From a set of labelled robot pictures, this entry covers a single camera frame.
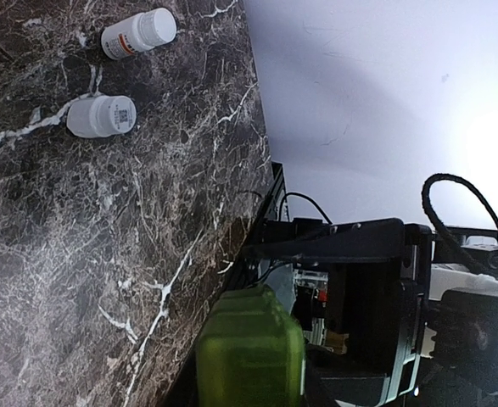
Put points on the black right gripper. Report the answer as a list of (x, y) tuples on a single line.
[(377, 296)]

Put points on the green weekly pill organizer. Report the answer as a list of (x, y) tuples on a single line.
[(250, 352)]

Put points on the small white pill bottle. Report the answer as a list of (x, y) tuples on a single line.
[(101, 117)]

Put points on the white pill bottle orange label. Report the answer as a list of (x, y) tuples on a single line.
[(138, 34)]

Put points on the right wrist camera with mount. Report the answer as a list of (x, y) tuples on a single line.
[(461, 332)]

